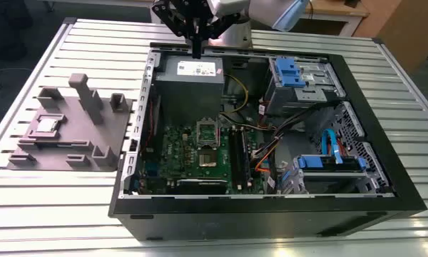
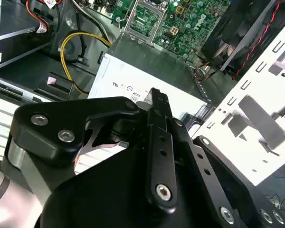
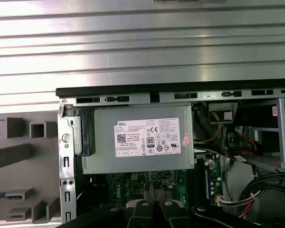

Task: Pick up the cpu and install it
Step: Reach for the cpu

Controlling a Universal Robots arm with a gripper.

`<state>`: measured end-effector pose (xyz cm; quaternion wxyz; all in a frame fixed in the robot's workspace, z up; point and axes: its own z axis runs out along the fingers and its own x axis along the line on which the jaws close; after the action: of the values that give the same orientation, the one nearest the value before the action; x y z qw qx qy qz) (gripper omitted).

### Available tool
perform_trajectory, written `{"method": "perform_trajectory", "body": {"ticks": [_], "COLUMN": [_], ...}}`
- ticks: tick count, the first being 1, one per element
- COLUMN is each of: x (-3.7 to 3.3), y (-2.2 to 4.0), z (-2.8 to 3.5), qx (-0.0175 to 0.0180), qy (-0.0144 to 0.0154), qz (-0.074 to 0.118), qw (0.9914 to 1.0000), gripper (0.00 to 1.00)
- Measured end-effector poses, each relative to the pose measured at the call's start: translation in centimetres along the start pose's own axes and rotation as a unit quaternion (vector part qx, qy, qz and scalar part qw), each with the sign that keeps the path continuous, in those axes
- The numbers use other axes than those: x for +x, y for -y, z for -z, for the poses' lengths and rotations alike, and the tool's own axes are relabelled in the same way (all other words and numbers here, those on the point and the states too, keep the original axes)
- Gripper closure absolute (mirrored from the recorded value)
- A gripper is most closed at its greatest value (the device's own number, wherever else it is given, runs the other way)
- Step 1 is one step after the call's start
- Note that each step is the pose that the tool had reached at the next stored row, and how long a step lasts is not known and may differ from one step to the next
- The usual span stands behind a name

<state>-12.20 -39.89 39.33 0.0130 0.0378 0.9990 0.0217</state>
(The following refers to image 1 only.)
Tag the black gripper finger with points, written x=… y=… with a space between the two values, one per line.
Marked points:
x=226 y=26
x=169 y=21

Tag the thin metal locking lever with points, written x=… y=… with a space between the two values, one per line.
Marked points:
x=218 y=136

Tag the silver CPU green edge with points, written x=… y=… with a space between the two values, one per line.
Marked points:
x=46 y=125

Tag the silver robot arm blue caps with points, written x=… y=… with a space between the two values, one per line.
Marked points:
x=288 y=14

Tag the CPU socket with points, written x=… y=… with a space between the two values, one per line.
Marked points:
x=206 y=158

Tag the blue drive carrier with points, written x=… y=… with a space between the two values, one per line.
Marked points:
x=288 y=65

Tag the grey power supply unit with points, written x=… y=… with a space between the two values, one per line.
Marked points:
x=188 y=93

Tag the silver optical drive cage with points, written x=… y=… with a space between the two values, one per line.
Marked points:
x=306 y=96

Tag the green motherboard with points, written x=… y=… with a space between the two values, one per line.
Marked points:
x=177 y=150

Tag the white power plug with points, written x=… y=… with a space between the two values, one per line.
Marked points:
x=254 y=154

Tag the black RAM slot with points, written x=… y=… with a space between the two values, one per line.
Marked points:
x=234 y=158
x=242 y=158
x=238 y=158

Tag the wooden cabinet panel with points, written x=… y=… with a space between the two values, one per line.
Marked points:
x=406 y=26

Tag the grey parts rack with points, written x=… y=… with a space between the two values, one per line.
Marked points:
x=81 y=139

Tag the hard disk in blue carrier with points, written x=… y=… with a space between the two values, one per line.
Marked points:
x=310 y=162

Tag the black graphics card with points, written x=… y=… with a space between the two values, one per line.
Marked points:
x=198 y=187

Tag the blue VGA port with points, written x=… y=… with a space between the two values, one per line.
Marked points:
x=134 y=186

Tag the silver disk bay cage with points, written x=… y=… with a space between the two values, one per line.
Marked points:
x=334 y=175

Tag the black PC case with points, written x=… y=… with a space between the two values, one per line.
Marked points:
x=256 y=217

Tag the wooden desk white frame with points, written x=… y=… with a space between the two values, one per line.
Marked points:
x=338 y=9

